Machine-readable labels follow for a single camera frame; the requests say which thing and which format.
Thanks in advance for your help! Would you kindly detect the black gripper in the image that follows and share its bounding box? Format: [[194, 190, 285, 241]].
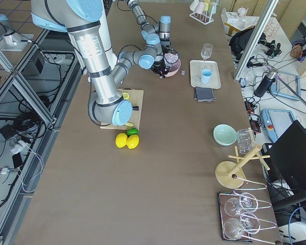
[[160, 38, 171, 54], [150, 55, 168, 78]]

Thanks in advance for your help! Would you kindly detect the pink bowl of ice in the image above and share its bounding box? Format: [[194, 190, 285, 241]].
[[164, 51, 181, 77]]

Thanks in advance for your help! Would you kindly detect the light blue cup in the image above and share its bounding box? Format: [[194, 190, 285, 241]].
[[200, 69, 213, 84]]

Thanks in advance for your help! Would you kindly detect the wooden cup stand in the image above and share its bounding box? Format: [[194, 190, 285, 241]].
[[215, 144, 270, 189]]

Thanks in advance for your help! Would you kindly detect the cream rabbit tray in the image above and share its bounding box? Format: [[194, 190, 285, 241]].
[[190, 60, 221, 89]]

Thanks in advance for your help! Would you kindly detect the bamboo cutting board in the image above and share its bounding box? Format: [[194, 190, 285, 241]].
[[100, 89, 144, 130]]

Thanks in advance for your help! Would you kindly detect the clear wine glass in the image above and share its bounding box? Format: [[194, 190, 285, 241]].
[[200, 43, 213, 61]]

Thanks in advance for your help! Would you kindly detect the half lemon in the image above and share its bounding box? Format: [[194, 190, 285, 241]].
[[122, 92, 130, 100]]

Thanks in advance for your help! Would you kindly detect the grey folded cloth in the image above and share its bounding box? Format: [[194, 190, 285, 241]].
[[194, 87, 216, 102]]

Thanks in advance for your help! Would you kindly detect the green lime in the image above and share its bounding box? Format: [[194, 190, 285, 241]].
[[126, 128, 139, 136]]

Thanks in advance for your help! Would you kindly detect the lower yellow lemon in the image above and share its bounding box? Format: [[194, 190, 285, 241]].
[[126, 134, 140, 149]]

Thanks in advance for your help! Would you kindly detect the yellow lemon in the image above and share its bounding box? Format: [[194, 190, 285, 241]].
[[126, 134, 140, 149], [115, 133, 128, 148]]

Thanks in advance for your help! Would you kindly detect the upper yellow lemon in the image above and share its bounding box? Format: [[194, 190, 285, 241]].
[[115, 133, 128, 148]]

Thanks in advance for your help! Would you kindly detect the green bowl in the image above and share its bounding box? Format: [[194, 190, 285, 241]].
[[213, 124, 237, 146]]

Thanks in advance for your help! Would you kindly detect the black water bottle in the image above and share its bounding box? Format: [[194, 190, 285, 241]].
[[254, 70, 277, 97]]

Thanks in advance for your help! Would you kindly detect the blue teach pendant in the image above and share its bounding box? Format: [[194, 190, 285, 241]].
[[261, 109, 295, 142]]

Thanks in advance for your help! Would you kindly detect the black monitor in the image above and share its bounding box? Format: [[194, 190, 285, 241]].
[[269, 121, 306, 193]]

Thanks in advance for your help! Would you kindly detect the black glass rack tray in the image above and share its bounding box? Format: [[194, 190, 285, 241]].
[[217, 192, 282, 244]]

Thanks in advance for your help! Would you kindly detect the white wire cup rack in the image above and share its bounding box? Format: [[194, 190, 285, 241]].
[[189, 0, 219, 25]]

